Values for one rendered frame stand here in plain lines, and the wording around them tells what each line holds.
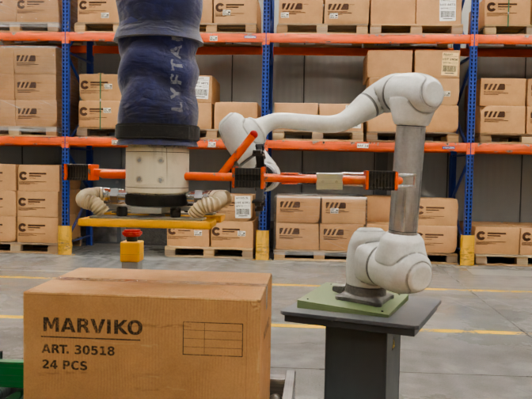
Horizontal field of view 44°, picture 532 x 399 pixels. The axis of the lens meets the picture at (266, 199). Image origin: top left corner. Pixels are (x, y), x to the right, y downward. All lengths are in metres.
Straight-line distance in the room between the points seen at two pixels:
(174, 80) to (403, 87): 0.86
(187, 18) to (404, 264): 1.09
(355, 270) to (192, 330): 0.96
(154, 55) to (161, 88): 0.08
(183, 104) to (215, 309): 0.53
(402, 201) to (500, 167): 8.36
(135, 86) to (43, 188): 7.92
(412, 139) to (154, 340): 1.12
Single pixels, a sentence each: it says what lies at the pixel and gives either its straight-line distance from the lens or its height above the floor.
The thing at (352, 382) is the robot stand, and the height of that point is 0.48.
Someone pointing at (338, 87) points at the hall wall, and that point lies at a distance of 10.32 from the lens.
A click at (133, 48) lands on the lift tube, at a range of 1.77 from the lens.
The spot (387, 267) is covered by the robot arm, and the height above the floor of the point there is 0.93.
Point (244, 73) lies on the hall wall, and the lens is 10.38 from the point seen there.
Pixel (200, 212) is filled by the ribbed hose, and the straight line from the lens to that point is 1.70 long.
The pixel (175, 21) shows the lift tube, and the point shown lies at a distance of 1.77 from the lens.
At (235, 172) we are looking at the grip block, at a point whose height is 1.26.
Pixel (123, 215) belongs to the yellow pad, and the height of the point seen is 1.14.
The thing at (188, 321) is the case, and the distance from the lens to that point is 1.68.
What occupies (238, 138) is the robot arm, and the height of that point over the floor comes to 1.36.
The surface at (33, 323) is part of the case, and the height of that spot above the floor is 0.87.
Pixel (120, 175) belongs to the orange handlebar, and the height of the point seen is 1.24.
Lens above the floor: 1.28
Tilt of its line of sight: 3 degrees down
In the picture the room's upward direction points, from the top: 1 degrees clockwise
